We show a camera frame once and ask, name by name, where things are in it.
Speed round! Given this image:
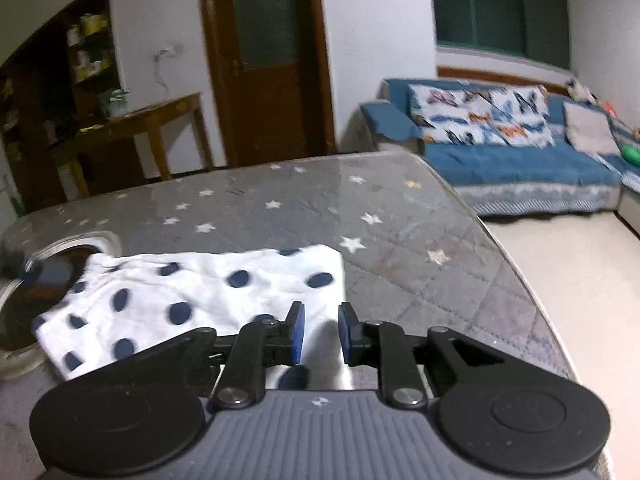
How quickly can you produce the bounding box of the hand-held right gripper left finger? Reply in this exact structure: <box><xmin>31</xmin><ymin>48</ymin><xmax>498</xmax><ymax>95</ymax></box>
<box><xmin>135</xmin><ymin>301</ymin><xmax>306</xmax><ymax>409</ymax></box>

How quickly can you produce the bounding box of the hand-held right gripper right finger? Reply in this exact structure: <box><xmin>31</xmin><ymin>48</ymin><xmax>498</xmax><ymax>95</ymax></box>
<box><xmin>338</xmin><ymin>301</ymin><xmax>503</xmax><ymax>409</ymax></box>

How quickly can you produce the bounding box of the white polka dot garment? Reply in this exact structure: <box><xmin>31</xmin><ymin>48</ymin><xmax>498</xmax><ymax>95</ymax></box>
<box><xmin>32</xmin><ymin>244</ymin><xmax>348</xmax><ymax>391</ymax></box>

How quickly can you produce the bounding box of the grey star table cover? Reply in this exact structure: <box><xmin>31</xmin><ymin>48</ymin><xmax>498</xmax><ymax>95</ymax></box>
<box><xmin>0</xmin><ymin>152</ymin><xmax>576</xmax><ymax>480</ymax></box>

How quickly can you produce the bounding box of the brown wooden door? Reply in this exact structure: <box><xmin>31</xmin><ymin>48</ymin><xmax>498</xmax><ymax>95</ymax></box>
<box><xmin>197</xmin><ymin>0</ymin><xmax>337</xmax><ymax>168</ymax></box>

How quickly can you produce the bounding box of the blue sofa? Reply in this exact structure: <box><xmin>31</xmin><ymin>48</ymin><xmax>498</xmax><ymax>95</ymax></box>
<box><xmin>345</xmin><ymin>77</ymin><xmax>640</xmax><ymax>236</ymax></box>

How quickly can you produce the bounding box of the butterfly print cushion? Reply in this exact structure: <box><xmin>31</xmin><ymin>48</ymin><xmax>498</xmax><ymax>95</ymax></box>
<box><xmin>407</xmin><ymin>84</ymin><xmax>556</xmax><ymax>147</ymax></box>

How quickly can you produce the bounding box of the wooden side table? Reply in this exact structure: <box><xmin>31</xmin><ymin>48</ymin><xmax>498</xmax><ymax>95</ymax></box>
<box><xmin>52</xmin><ymin>92</ymin><xmax>216</xmax><ymax>201</ymax></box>

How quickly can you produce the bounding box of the teal kettle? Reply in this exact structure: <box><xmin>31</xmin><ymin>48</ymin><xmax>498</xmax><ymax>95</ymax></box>
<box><xmin>97</xmin><ymin>87</ymin><xmax>131</xmax><ymax>118</ymax></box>

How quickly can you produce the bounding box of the grey cushion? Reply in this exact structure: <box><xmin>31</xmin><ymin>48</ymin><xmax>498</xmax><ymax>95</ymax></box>
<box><xmin>562</xmin><ymin>101</ymin><xmax>621</xmax><ymax>156</ymax></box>

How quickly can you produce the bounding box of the stuffed toy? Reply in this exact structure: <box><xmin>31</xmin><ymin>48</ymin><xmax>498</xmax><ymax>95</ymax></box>
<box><xmin>565</xmin><ymin>77</ymin><xmax>596</xmax><ymax>103</ymax></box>

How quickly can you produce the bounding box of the dark wooden cabinet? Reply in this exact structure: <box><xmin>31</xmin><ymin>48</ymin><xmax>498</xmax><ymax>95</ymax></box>
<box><xmin>0</xmin><ymin>0</ymin><xmax>126</xmax><ymax>216</ymax></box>

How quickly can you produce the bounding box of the green window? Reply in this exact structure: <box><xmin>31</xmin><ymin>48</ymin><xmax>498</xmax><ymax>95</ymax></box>
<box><xmin>429</xmin><ymin>0</ymin><xmax>573</xmax><ymax>71</ymax></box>

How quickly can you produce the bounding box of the wall socket with cable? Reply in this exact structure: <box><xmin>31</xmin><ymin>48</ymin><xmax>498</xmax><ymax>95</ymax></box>
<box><xmin>152</xmin><ymin>46</ymin><xmax>181</xmax><ymax>93</ymax></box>

